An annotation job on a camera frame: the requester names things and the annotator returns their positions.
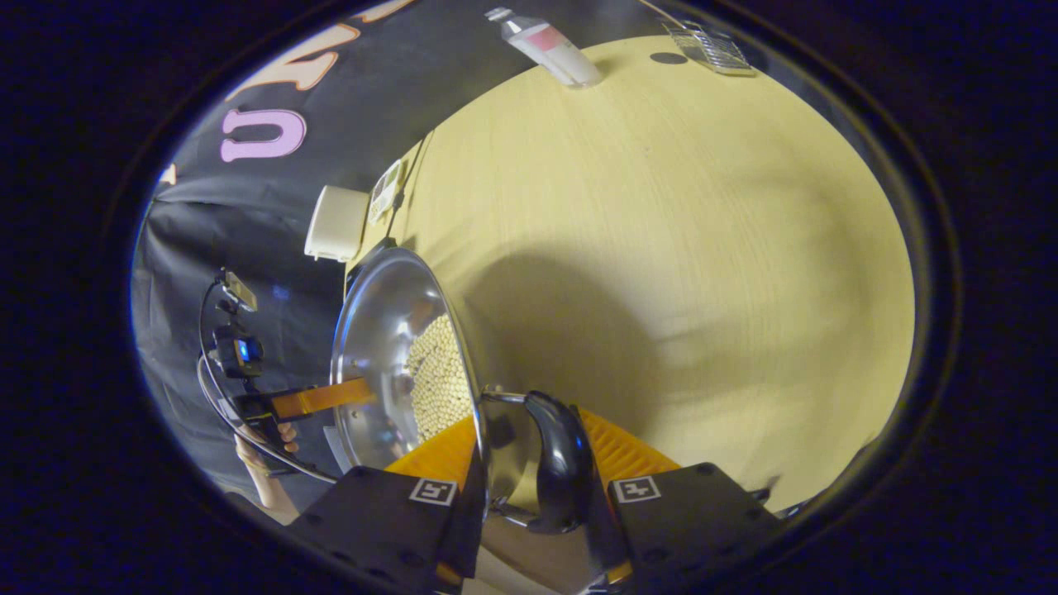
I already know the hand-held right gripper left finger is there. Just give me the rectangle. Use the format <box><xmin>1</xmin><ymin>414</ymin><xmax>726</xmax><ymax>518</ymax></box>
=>
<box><xmin>285</xmin><ymin>413</ymin><xmax>486</xmax><ymax>593</ymax></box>

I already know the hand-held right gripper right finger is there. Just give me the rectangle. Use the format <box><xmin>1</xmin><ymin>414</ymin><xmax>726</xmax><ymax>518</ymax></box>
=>
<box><xmin>579</xmin><ymin>407</ymin><xmax>782</xmax><ymax>588</ymax></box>

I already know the steel pot with black handle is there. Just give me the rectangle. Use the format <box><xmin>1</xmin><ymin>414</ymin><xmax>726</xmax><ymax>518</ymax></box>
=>
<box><xmin>329</xmin><ymin>246</ymin><xmax>629</xmax><ymax>595</ymax></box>

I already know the black backdrop cloth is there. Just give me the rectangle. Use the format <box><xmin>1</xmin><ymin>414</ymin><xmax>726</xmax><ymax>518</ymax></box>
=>
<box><xmin>131</xmin><ymin>0</ymin><xmax>505</xmax><ymax>497</ymax></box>

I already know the white toaster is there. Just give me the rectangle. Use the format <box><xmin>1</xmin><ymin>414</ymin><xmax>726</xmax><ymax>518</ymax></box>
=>
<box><xmin>303</xmin><ymin>185</ymin><xmax>369</xmax><ymax>264</ymax></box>

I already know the white divided dish of beans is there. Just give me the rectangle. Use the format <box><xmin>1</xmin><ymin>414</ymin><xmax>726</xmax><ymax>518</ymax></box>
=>
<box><xmin>368</xmin><ymin>159</ymin><xmax>406</xmax><ymax>226</ymax></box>

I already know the clear bottle with pink label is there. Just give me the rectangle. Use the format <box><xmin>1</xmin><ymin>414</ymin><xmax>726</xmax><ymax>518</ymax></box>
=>
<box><xmin>484</xmin><ymin>7</ymin><xmax>603</xmax><ymax>88</ymax></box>

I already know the clear glass jar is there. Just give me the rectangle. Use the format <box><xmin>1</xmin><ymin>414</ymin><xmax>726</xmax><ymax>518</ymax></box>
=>
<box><xmin>661</xmin><ymin>18</ymin><xmax>757</xmax><ymax>78</ymax></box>

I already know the black power cable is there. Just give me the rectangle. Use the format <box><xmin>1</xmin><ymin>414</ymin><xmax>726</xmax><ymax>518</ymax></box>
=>
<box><xmin>388</xmin><ymin>132</ymin><xmax>436</xmax><ymax>240</ymax></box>

